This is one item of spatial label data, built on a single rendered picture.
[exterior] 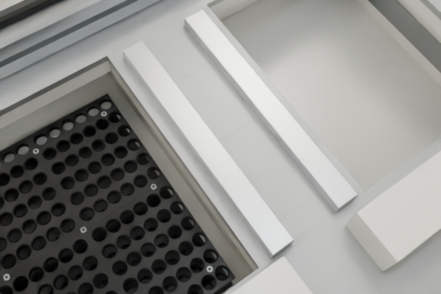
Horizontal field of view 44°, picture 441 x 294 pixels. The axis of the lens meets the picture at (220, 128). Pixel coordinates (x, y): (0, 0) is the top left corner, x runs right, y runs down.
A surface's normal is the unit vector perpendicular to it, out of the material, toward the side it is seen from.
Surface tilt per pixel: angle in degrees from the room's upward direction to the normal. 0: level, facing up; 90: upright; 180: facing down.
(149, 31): 0
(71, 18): 90
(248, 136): 0
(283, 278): 0
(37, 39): 90
